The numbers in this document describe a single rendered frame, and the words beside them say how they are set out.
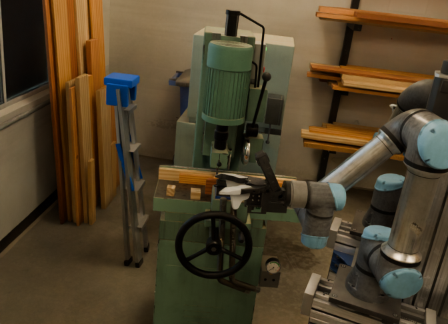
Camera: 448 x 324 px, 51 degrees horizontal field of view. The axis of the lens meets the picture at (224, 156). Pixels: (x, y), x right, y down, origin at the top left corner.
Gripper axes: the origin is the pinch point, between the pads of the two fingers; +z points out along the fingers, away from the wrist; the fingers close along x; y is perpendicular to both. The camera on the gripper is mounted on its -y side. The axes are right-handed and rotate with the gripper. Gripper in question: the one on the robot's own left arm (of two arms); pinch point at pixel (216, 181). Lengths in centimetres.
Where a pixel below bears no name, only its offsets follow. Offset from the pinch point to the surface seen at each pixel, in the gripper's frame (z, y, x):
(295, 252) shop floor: -76, 101, 178
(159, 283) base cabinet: 15, 66, 64
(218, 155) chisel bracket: -6, 9, 67
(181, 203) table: 8, 27, 58
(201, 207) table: 0, 29, 58
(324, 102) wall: -116, 7, 292
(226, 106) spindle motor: -7, -12, 61
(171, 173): 13, 20, 75
